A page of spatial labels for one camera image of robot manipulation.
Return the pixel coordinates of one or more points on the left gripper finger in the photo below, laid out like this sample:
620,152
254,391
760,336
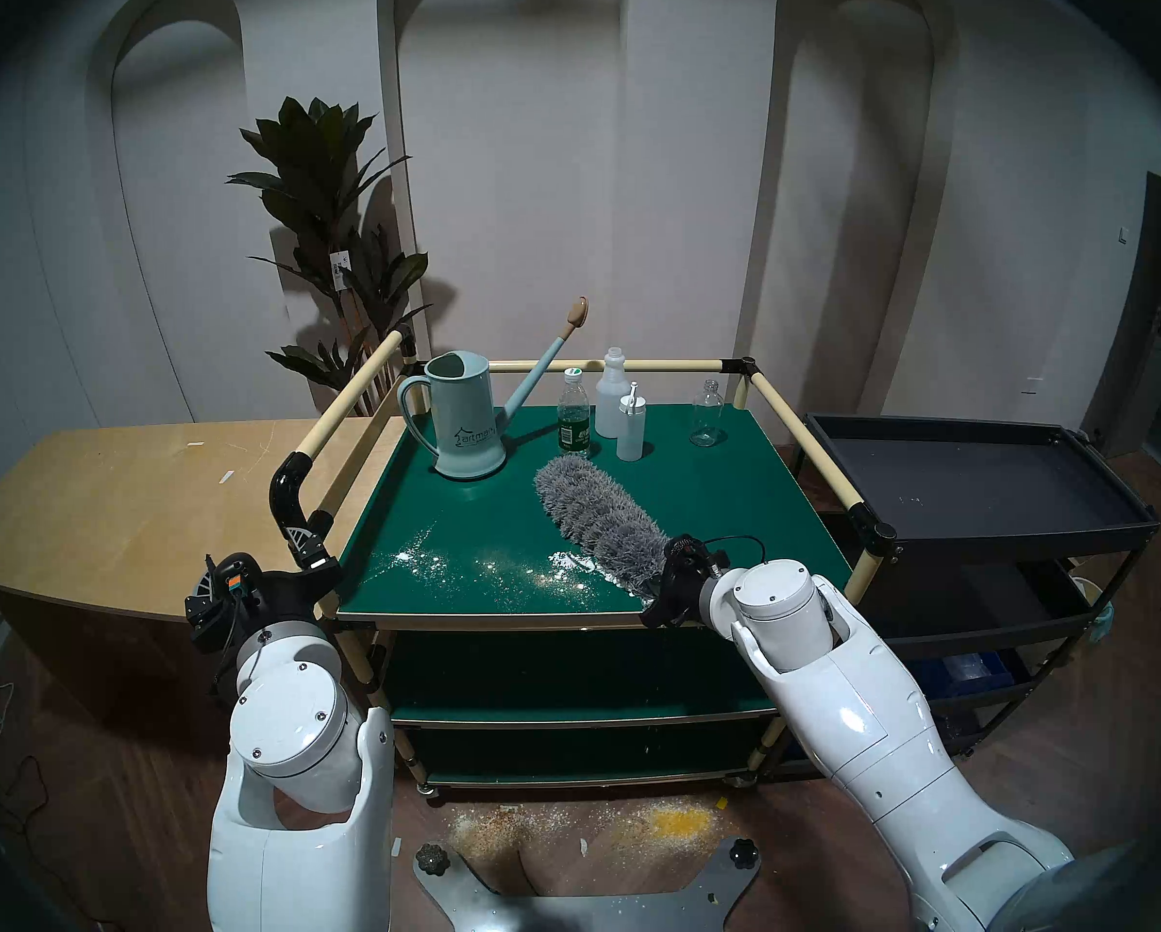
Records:
201,605
313,554

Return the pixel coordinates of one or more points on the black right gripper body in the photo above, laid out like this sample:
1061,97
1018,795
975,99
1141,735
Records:
687,581

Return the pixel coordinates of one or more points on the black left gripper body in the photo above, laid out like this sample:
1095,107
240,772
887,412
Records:
269,595

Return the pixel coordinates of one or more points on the grey fluffy duster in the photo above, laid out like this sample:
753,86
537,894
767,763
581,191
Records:
600,513

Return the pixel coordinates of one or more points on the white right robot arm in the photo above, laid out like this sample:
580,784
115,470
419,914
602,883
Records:
852,707

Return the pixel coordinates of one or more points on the green shelf cart beige rails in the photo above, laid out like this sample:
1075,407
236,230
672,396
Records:
745,493

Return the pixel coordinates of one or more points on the light wooden table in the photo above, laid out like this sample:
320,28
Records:
134,513

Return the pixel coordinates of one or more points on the white powder spill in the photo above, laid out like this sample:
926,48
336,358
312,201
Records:
571,563

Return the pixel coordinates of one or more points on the white nozzle squeeze bottle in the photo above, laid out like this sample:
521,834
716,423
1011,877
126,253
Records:
631,435

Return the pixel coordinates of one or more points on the clear empty bottle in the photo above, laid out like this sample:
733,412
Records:
706,420

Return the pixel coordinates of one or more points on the green label water bottle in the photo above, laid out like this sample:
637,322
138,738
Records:
574,425

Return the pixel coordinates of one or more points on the light blue watering can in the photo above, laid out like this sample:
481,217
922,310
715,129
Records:
464,425

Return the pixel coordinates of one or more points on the white opaque plastic bottle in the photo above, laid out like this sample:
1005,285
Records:
609,396

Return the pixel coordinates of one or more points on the yellowish floor powder pile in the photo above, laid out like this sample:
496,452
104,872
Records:
682,821

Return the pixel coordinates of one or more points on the black star knob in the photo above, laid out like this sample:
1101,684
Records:
742,853
432,858

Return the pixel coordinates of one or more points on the white plant price tag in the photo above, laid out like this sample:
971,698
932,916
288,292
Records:
340,268

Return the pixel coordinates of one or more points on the blue storage bin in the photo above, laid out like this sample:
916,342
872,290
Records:
964,673

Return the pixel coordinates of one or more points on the black utility cart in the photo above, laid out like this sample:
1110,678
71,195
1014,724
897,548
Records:
978,474

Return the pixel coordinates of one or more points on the tall dark green plant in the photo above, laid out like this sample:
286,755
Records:
323,192

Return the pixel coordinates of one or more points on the teal and white container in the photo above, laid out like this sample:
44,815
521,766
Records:
1100,615

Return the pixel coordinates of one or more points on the dark door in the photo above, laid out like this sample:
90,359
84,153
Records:
1148,309

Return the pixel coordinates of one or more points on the grey metal robot base plate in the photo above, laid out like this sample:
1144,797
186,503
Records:
580,911

